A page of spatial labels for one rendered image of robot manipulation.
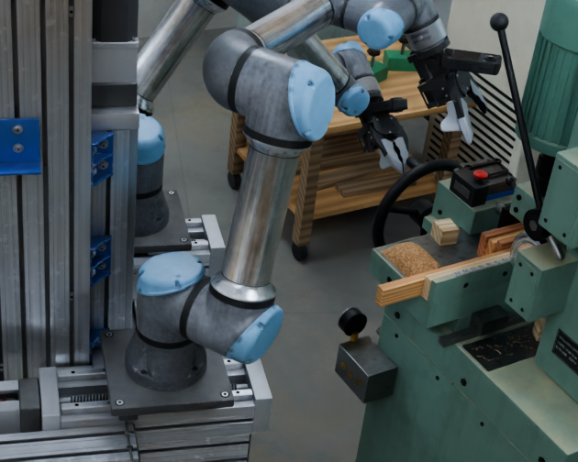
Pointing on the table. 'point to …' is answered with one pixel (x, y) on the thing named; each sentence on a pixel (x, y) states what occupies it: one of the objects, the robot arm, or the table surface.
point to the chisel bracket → (522, 201)
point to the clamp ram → (505, 215)
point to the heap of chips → (410, 258)
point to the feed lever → (499, 21)
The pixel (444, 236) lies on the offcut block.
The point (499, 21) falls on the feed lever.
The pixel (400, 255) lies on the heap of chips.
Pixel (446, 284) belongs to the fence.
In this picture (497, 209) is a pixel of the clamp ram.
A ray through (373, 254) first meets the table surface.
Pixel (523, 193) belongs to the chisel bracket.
